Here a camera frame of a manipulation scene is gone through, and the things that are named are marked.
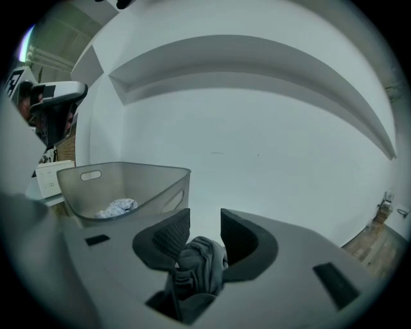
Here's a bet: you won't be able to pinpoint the dark grey garment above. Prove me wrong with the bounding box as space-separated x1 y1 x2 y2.
162 235 231 325

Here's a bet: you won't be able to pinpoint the ceiling tube light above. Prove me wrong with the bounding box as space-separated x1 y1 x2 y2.
17 24 37 64

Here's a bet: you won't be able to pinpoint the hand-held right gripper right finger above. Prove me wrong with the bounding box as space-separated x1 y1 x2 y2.
191 208 380 329

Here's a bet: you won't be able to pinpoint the white perforated basket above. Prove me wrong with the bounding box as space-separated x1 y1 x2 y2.
34 159 77 198

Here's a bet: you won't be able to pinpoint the person's left hand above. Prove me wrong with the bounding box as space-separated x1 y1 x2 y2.
18 92 77 133

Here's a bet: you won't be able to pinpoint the grey plastic laundry basket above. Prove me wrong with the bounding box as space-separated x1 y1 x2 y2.
57 161 193 229

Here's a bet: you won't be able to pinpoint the black head-mounted camera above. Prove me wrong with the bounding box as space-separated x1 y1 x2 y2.
94 0 139 10

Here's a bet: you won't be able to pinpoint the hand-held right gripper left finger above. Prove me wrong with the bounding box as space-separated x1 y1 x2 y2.
62 207 191 329

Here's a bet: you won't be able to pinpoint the blue white plaid clothes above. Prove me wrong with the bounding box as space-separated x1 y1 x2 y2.
94 198 139 220

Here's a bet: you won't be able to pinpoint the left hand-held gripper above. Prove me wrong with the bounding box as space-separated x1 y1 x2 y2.
4 66 89 146

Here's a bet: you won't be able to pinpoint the white ceiling pipes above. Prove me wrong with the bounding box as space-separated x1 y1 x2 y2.
24 44 75 71

